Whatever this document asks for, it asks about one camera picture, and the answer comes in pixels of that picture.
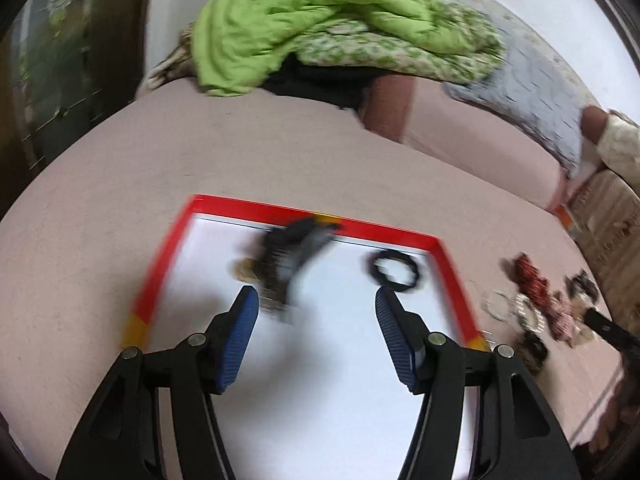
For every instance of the beige patterned sofa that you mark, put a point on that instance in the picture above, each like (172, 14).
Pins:
(610, 225)

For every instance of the lime green quilt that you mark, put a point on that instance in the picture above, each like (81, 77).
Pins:
(260, 25)

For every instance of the large black hair claw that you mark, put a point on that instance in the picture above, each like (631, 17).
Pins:
(295, 255)

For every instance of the black scrunchie on table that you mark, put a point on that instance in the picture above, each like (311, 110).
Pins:
(532, 352)

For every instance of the red and white box tray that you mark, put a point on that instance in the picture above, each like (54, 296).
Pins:
(340, 305)

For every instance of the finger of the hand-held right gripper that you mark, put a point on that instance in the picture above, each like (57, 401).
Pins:
(612, 330)

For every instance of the brown patterned cloth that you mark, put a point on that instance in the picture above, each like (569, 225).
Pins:
(172, 65)

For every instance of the wooden glass door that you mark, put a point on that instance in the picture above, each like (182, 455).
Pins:
(65, 70)

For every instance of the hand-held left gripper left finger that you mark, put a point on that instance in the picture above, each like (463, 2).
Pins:
(240, 335)

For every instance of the orange box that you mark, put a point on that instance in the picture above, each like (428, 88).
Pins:
(567, 219)

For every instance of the green floral quilt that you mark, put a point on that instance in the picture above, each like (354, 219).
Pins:
(400, 50)

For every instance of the cream cloth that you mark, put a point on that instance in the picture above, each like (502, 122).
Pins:
(622, 140)

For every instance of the red polka dot scrunchie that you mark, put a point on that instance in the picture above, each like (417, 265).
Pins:
(530, 275)

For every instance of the pink plaid scrunchie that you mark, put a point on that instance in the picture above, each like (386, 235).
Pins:
(560, 317)

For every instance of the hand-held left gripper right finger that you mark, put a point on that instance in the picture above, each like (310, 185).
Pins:
(395, 340)

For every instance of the black cloth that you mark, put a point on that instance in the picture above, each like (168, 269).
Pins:
(320, 82)

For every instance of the grey quilted pillow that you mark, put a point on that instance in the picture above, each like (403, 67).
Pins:
(540, 95)

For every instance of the pink bolster pillow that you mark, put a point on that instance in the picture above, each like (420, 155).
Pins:
(450, 130)

